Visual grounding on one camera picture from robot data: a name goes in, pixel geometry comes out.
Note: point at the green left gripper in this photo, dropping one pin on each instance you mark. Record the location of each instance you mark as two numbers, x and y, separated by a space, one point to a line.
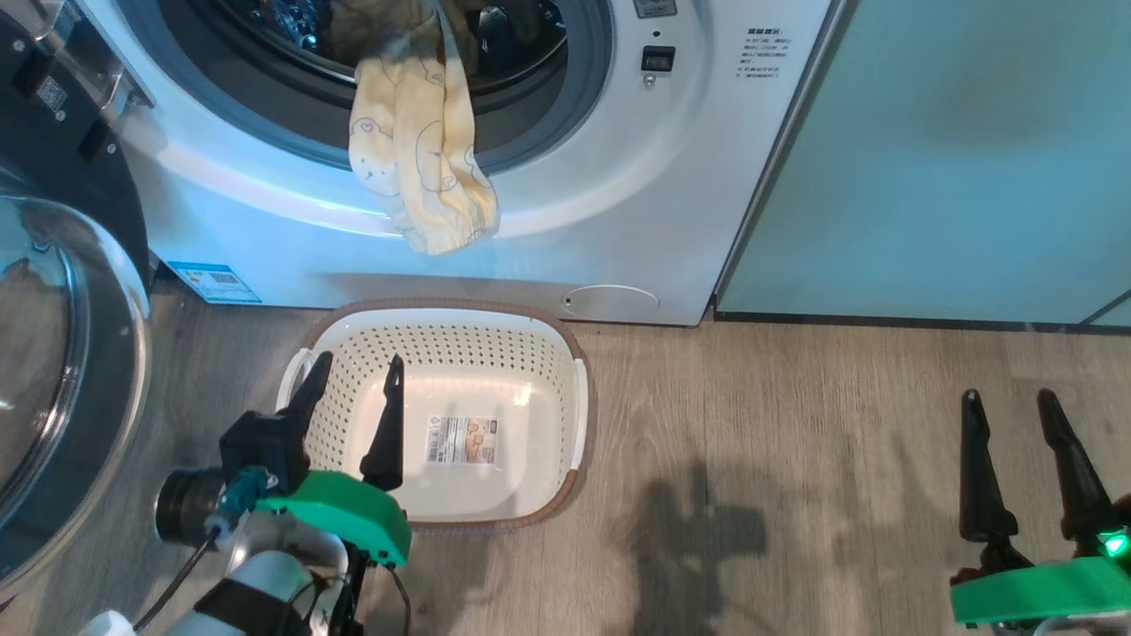
353 508

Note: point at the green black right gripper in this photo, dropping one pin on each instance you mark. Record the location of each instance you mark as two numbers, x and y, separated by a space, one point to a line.
1043 596

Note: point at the pale yellow printed garment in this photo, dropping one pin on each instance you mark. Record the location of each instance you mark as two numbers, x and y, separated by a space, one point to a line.
424 159

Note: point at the dark grey round washer door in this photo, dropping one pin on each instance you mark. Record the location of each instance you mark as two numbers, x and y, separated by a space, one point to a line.
62 353

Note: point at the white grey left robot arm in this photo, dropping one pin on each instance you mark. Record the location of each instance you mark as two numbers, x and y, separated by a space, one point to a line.
265 583

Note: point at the printed basket label sticker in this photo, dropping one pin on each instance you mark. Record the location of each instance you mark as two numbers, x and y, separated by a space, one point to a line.
462 440

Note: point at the white perforated laundry basket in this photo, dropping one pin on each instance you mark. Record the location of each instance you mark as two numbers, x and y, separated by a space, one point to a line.
459 371

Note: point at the white front-load washing machine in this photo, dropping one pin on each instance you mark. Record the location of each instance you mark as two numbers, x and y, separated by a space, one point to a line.
601 194

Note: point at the blue energy label sticker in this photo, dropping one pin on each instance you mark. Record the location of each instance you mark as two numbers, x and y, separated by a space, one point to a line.
215 283

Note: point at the round white filter cover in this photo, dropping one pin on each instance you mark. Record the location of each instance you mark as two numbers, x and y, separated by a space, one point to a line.
610 302

